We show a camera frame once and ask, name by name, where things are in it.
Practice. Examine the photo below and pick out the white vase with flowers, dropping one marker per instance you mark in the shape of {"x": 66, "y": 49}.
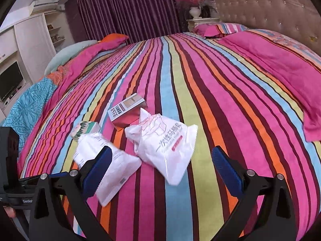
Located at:
{"x": 198, "y": 8}

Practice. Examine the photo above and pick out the white wardrobe shelf unit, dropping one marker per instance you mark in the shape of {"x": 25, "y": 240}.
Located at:
{"x": 31, "y": 43}

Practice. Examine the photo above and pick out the orange pillow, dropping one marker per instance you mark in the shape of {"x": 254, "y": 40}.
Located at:
{"x": 115, "y": 38}

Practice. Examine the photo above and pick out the pink striped pillow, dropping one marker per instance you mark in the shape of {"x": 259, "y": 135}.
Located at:
{"x": 218, "y": 30}

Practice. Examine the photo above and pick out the green patterned small box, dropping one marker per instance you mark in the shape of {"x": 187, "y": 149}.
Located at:
{"x": 84, "y": 127}

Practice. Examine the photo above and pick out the pink quilt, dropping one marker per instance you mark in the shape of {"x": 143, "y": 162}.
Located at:
{"x": 292, "y": 63}

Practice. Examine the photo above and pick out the purple curtain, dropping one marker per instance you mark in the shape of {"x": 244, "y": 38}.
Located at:
{"x": 138, "y": 19}

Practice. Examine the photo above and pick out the red white cardboard box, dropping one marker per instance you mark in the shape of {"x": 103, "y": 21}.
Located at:
{"x": 127, "y": 111}

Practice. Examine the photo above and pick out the striped colourful bed sheet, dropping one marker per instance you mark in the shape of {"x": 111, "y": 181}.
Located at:
{"x": 198, "y": 81}

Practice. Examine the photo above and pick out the beige tufted headboard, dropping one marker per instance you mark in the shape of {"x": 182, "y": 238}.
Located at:
{"x": 297, "y": 19}

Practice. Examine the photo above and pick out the white paper packet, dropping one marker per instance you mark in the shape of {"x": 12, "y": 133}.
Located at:
{"x": 104, "y": 168}

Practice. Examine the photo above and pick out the black television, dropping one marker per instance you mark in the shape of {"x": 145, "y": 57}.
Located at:
{"x": 10, "y": 79}

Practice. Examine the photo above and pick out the white bedside table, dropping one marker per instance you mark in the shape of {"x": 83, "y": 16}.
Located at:
{"x": 192, "y": 23}

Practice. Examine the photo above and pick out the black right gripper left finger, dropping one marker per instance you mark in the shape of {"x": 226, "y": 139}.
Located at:
{"x": 48, "y": 220}

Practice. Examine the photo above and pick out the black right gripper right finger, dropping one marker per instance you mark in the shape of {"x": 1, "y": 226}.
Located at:
{"x": 276, "y": 218}

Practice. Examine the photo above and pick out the light green pillow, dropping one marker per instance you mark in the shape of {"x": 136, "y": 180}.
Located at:
{"x": 66, "y": 54}

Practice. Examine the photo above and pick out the person's left hand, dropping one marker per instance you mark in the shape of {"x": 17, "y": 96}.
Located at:
{"x": 10, "y": 212}

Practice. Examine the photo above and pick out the white printed plastic bag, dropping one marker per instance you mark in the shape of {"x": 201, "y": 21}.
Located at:
{"x": 164, "y": 143}

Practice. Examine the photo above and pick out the turquoise patterned blanket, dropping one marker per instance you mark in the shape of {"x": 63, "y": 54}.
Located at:
{"x": 27, "y": 109}

